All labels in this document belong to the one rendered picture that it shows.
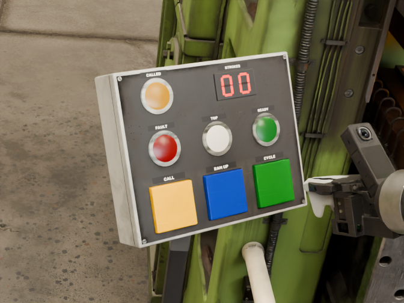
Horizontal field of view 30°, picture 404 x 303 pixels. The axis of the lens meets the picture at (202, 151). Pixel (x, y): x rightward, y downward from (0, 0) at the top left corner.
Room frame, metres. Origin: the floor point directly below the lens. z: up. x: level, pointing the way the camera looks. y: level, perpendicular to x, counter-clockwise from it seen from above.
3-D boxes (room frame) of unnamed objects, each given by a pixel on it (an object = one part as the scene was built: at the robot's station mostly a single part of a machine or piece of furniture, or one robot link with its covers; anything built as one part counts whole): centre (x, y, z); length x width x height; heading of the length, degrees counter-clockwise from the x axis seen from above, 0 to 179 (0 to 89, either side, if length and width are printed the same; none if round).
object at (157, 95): (1.08, 0.08, 1.16); 0.05 x 0.03 x 0.04; 100
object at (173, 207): (1.01, 0.03, 1.01); 0.07 x 0.05 x 0.07; 125
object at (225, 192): (1.06, -0.05, 1.01); 0.07 x 0.05 x 0.07; 125
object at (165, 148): (1.04, 0.06, 1.09); 0.05 x 0.03 x 0.04; 100
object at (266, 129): (1.16, -0.10, 1.09); 0.05 x 0.03 x 0.04; 100
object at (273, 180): (1.12, -0.13, 1.01); 0.07 x 0.05 x 0.07; 125
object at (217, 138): (1.10, -0.02, 1.09); 0.05 x 0.03 x 0.04; 100
